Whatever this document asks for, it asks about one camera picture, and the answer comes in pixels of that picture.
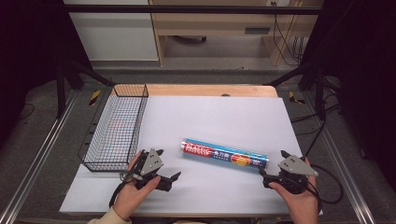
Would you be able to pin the wooden table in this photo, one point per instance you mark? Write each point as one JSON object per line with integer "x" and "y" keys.
{"x": 202, "y": 90}

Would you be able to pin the aluminium rail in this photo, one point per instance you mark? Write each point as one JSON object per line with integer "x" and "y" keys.
{"x": 342, "y": 161}
{"x": 40, "y": 149}

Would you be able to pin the black metal stand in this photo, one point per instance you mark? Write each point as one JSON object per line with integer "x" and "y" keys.
{"x": 319, "y": 93}
{"x": 61, "y": 90}

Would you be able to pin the person's left hand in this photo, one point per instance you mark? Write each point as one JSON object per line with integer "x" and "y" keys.
{"x": 132, "y": 194}

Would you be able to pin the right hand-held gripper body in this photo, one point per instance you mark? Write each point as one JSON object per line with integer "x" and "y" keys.
{"x": 294, "y": 166}

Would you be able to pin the yellow clamp left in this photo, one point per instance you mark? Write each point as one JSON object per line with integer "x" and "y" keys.
{"x": 95, "y": 97}

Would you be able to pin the white cabinet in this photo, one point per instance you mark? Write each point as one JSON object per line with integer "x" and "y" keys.
{"x": 115, "y": 34}

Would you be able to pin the blue plastic wrap roll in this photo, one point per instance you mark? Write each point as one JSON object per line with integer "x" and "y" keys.
{"x": 218, "y": 153}

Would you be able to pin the white table mat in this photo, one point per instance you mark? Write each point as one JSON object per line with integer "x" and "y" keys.
{"x": 218, "y": 118}

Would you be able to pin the black horizontal frame bar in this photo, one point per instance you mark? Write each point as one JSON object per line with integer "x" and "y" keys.
{"x": 186, "y": 9}

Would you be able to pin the yellow clamp right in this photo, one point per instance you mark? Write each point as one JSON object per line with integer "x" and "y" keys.
{"x": 292, "y": 98}

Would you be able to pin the light wooden desk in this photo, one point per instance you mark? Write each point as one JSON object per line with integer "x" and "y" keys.
{"x": 214, "y": 23}

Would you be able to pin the black curtain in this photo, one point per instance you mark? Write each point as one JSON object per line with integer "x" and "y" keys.
{"x": 364, "y": 77}
{"x": 28, "y": 62}

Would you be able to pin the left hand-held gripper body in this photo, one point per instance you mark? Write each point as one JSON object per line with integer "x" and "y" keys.
{"x": 151, "y": 162}

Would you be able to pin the person's right hand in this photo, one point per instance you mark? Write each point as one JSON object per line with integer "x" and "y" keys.
{"x": 299, "y": 202}

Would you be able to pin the yellow clamp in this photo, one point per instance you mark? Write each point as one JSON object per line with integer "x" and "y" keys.
{"x": 95, "y": 97}
{"x": 292, "y": 98}

